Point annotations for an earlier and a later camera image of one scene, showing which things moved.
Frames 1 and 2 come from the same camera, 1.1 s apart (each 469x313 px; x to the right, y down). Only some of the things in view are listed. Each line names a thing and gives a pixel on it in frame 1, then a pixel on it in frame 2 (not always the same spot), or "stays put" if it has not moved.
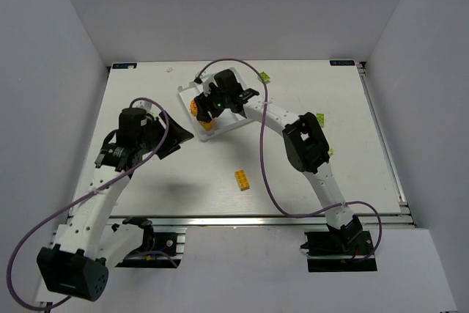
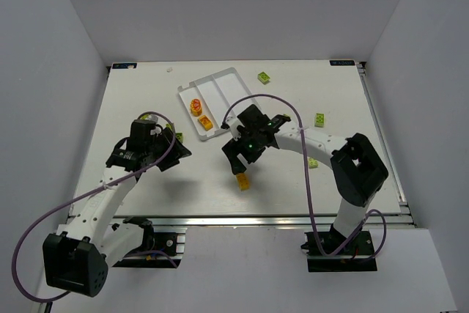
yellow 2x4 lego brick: [242, 179] stays put
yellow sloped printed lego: [207, 126] stays put
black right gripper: [204, 106] to [236, 152]
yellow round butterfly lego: [193, 108] stays put
